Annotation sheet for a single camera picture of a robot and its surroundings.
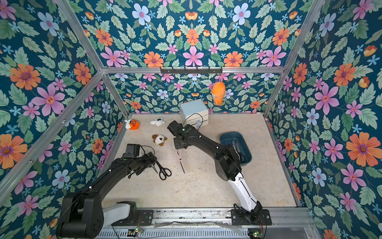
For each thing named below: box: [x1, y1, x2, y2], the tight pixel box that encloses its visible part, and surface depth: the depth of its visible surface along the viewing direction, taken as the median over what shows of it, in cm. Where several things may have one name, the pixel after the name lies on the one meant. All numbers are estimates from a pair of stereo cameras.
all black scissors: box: [155, 159, 172, 181], surface depth 90 cm
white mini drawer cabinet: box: [180, 99, 209, 129], surface depth 106 cm
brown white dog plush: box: [151, 133, 168, 147], surface depth 103 cm
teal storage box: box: [219, 131, 253, 166], surface depth 104 cm
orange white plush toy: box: [124, 119, 140, 130], surface depth 109 cm
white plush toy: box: [149, 117, 166, 127], surface depth 113 cm
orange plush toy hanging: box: [211, 81, 226, 107], surface depth 100 cm
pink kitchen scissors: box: [176, 148, 186, 175], surface depth 88 cm
